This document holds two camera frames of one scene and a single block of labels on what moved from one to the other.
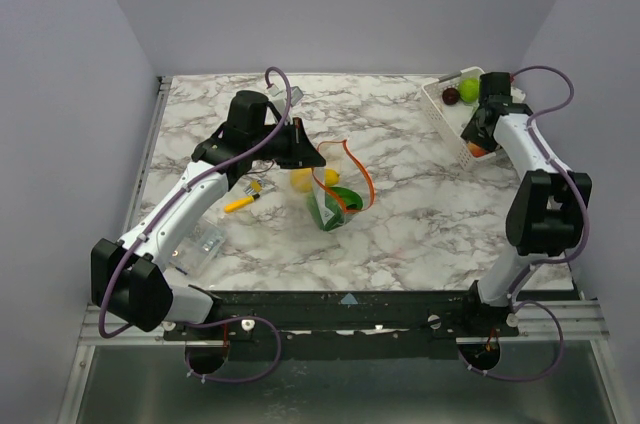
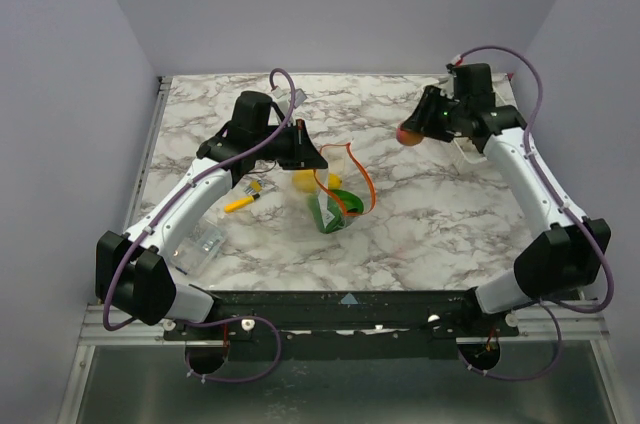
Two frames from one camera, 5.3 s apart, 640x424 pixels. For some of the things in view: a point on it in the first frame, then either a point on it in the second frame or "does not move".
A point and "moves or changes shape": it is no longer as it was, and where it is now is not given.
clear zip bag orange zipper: [341, 187] does not move
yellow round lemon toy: [302, 179] does not move
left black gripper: [303, 153] does not move
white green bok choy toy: [327, 205] does not move
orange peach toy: [476, 150] moves or changes shape
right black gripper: [477, 129] → [420, 114]
